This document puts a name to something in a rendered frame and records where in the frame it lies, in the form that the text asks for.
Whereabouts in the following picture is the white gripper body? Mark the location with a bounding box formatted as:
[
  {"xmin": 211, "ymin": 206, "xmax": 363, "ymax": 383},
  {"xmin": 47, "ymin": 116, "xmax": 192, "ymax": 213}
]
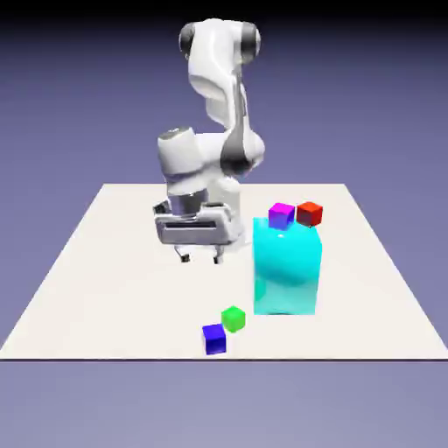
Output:
[{"xmin": 154, "ymin": 205, "xmax": 234, "ymax": 247}]

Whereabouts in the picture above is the small green cube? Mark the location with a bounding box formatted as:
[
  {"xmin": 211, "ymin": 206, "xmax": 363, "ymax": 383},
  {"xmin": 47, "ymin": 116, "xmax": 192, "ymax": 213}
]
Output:
[{"xmin": 220, "ymin": 304, "xmax": 247, "ymax": 333}]

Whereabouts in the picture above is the small purple cube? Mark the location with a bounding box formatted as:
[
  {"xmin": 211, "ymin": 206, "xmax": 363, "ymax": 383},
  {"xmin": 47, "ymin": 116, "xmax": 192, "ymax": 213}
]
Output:
[{"xmin": 268, "ymin": 202, "xmax": 296, "ymax": 231}]

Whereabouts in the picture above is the small blue cube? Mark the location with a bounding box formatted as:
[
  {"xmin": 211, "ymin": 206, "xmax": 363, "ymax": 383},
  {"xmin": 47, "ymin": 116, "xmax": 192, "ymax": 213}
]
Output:
[{"xmin": 201, "ymin": 323, "xmax": 228, "ymax": 356}]

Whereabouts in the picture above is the small red cube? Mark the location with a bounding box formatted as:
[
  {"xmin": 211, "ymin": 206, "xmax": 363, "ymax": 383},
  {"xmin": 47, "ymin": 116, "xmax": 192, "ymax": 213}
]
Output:
[{"xmin": 296, "ymin": 200, "xmax": 324, "ymax": 228}]

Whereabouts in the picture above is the large cyan box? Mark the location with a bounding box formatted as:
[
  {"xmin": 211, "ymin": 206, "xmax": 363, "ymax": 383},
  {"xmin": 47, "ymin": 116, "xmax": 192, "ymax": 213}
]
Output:
[{"xmin": 252, "ymin": 216, "xmax": 324, "ymax": 317}]

